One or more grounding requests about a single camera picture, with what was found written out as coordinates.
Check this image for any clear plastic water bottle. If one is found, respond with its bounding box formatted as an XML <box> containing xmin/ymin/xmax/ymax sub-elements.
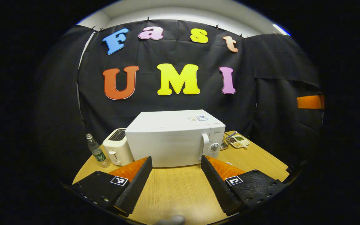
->
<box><xmin>86</xmin><ymin>133</ymin><xmax>110</xmax><ymax>168</ymax></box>

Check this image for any white toaster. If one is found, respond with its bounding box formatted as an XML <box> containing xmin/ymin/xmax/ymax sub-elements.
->
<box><xmin>102</xmin><ymin>128</ymin><xmax>134</xmax><ymax>166</ymax></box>

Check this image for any white microwave oven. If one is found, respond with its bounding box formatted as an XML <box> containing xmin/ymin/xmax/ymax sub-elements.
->
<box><xmin>125</xmin><ymin>109</ymin><xmax>226</xmax><ymax>168</ymax></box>

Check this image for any white divided condiment dish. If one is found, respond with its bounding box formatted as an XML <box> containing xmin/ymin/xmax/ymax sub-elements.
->
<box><xmin>228</xmin><ymin>135</ymin><xmax>250</xmax><ymax>149</ymax></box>

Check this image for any metal mesh utensil holder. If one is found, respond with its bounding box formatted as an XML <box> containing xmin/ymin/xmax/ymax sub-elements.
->
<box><xmin>220</xmin><ymin>134</ymin><xmax>230</xmax><ymax>151</ymax></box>

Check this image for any black backdrop cloth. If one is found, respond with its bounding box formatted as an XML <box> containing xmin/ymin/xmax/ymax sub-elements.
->
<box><xmin>33</xmin><ymin>19</ymin><xmax>324</xmax><ymax>182</ymax></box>

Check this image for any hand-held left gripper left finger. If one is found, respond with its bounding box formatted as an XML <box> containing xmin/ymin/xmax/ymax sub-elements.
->
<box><xmin>69</xmin><ymin>156</ymin><xmax>153</xmax><ymax>217</ymax></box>

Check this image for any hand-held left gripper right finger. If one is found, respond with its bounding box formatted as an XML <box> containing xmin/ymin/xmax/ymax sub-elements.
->
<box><xmin>201</xmin><ymin>155</ymin><xmax>286</xmax><ymax>217</ymax></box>

